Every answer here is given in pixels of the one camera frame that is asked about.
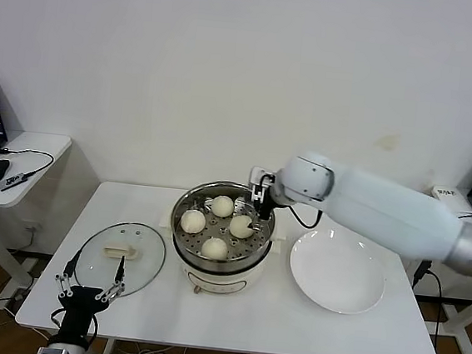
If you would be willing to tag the white wall socket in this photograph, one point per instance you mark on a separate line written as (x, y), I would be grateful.
(33, 228)

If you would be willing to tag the white side desk with mouse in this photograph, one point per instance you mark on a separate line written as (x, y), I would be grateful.
(30, 190)

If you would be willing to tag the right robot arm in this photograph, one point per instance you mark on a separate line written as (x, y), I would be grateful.
(363, 202)

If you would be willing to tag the white steamed baozi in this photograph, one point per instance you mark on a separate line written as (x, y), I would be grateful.
(222, 206)
(239, 226)
(214, 249)
(192, 221)

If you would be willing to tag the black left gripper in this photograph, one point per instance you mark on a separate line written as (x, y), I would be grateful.
(78, 302)

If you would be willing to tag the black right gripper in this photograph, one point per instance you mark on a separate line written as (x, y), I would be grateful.
(268, 201)

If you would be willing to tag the white round plate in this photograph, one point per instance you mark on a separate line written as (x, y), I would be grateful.
(335, 274)

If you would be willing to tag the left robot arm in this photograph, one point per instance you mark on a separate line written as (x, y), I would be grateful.
(64, 353)

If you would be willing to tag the white side desk with label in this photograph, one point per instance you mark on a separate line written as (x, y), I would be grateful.
(404, 279)

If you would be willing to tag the small white printed label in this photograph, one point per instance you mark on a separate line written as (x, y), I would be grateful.
(445, 192)

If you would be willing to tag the stainless steel steamer basket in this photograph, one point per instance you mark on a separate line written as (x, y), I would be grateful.
(185, 243)

